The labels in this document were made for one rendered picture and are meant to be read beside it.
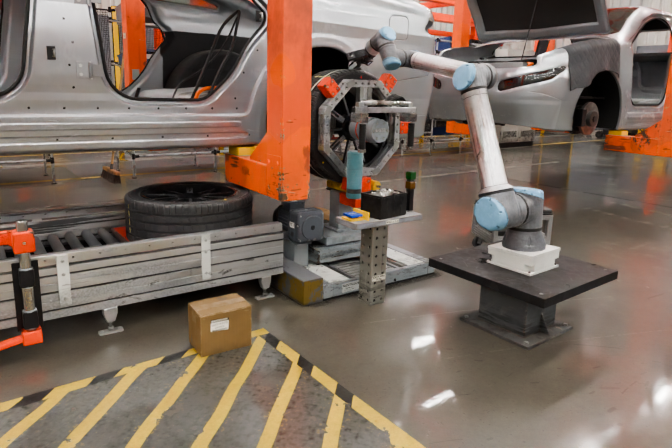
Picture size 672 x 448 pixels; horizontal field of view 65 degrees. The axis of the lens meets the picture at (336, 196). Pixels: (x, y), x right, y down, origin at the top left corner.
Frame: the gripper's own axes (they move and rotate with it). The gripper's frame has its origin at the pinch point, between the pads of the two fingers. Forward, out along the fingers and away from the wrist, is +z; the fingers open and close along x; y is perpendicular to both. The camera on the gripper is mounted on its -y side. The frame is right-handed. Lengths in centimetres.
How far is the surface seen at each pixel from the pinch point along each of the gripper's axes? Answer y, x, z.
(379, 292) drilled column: -19, -128, 2
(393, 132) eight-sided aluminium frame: 23.1, -39.6, 4.0
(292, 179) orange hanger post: -55, -65, -1
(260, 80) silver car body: -46, 1, 22
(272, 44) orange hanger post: -62, -4, -23
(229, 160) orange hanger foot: -61, -34, 52
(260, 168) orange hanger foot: -61, -52, 17
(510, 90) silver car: 234, 23, 61
